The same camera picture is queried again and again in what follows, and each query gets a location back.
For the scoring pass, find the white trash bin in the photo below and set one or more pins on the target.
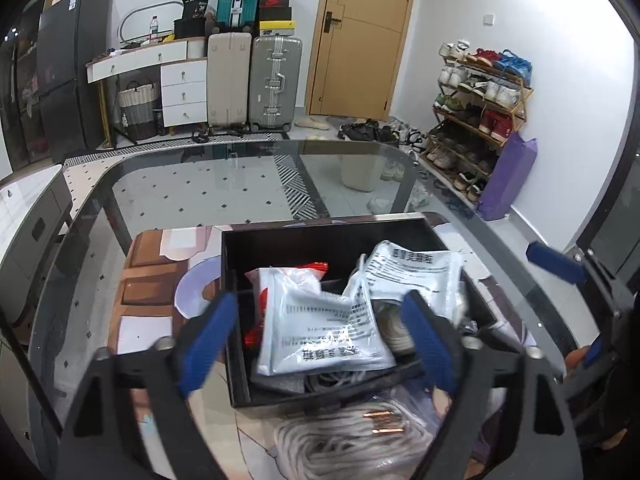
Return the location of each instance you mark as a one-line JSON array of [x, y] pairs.
[[360, 172]]

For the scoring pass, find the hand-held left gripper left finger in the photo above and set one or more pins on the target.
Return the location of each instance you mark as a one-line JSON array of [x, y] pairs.
[[207, 345]]

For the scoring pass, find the black refrigerator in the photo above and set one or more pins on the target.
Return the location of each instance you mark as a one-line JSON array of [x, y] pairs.
[[65, 70]]

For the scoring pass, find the white printed packet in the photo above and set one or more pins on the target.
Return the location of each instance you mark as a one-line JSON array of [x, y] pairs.
[[410, 270]]

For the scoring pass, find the wicker basket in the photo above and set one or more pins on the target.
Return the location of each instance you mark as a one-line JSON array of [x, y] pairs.
[[137, 110]]

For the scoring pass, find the printed desk mat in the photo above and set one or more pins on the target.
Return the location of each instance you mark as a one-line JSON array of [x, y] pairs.
[[150, 260]]

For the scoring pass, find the beige suitcase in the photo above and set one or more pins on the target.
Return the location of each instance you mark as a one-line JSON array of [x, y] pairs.
[[228, 80]]

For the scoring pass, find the wooden door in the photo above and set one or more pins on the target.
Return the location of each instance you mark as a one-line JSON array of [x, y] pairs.
[[365, 40]]

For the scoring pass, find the dark glass display cabinet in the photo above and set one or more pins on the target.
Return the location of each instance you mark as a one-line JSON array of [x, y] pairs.
[[25, 100]]

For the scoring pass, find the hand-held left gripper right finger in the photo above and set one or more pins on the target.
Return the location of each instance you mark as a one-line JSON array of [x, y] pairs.
[[430, 340]]

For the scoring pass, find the wooden shoe rack with shoes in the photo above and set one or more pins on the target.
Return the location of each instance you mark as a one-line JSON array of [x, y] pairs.
[[470, 110]]

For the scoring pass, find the purple bag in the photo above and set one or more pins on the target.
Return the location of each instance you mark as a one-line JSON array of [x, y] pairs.
[[507, 180]]

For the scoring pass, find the silver suitcase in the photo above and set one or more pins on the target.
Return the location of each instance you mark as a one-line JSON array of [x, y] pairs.
[[275, 85]]

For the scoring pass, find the scattered black and white shoes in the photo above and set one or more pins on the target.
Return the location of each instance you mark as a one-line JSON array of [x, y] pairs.
[[370, 131]]

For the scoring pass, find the plastic water bottle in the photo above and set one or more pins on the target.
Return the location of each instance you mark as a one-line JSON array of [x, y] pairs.
[[154, 30]]

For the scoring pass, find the person's right hand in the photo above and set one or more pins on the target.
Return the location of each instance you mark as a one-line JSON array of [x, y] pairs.
[[576, 359]]

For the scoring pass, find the red and white glue packet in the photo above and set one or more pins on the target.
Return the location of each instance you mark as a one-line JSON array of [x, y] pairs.
[[310, 320]]

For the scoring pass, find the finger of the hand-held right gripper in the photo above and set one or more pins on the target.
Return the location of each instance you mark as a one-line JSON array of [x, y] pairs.
[[594, 352], [555, 262]]

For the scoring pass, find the stack of shoe boxes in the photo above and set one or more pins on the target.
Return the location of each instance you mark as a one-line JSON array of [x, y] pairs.
[[275, 5]]

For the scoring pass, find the white desk with drawers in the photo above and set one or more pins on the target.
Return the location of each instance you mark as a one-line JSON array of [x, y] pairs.
[[182, 77]]

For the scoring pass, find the black bag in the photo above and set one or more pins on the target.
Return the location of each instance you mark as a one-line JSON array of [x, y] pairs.
[[190, 22]]

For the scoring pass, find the white low cabinet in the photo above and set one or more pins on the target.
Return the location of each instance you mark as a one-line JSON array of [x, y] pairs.
[[25, 210]]

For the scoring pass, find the beige slippers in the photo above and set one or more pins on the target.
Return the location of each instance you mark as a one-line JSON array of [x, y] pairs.
[[311, 123]]

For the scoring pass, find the black cardboard box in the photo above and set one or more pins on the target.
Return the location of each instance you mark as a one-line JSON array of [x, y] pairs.
[[280, 245]]

